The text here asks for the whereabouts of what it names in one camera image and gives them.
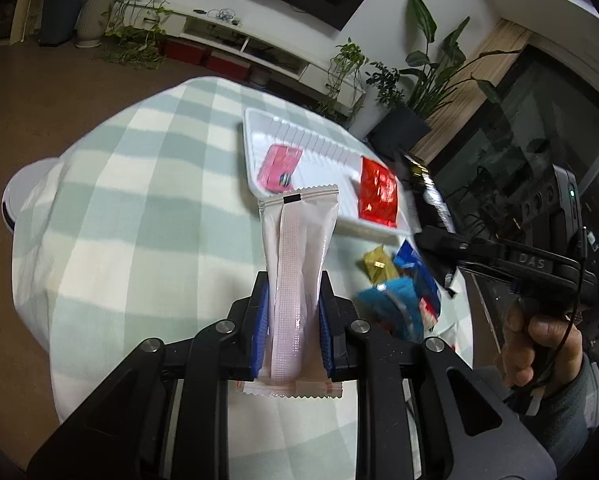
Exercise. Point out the white television cabinet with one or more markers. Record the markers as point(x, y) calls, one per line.
point(259, 40)

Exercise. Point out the dark blue snack packet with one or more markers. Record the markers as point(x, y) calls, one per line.
point(417, 270)

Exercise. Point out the leafy plant in white pot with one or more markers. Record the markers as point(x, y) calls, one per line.
point(97, 15)

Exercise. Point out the broad-leaf plant in dark pot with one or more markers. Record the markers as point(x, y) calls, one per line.
point(404, 125)

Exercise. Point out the white round stool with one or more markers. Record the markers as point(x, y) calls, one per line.
point(22, 195)

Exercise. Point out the pink snack packet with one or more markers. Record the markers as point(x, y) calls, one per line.
point(278, 165)

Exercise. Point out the white long snack packet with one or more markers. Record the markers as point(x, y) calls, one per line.
point(299, 255)

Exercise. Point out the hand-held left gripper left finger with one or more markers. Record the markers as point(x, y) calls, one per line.
point(261, 325)

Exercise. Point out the person's right hand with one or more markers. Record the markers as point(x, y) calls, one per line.
point(534, 355)

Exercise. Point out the checked green white tablecloth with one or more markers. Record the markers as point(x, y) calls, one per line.
point(144, 210)

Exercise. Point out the red foil snack packet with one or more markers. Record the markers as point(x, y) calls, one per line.
point(378, 192)

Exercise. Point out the light blue snack packet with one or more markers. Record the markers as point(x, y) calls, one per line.
point(389, 302)

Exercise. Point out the trailing green plant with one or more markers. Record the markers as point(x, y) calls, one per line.
point(142, 25)
point(347, 72)

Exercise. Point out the red white fruit-print snack packet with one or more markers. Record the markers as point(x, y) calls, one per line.
point(429, 312)

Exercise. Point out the black snack packet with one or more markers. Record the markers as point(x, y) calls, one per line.
point(432, 195)

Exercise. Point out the leafy plant in dark pot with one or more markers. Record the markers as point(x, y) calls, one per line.
point(62, 15)

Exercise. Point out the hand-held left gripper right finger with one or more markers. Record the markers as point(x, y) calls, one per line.
point(325, 330)

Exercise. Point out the gold snack packet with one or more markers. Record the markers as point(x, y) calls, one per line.
point(379, 262)

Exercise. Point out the white plastic tray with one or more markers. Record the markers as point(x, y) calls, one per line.
point(324, 175)

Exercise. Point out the red storage box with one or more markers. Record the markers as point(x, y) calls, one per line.
point(228, 66)
point(185, 51)

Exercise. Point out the small-leaved plant in white pot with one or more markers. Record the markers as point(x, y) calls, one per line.
point(379, 100)

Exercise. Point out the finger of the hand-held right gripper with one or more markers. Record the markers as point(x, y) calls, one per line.
point(454, 250)

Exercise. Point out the person's right forearm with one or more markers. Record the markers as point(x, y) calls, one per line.
point(564, 420)

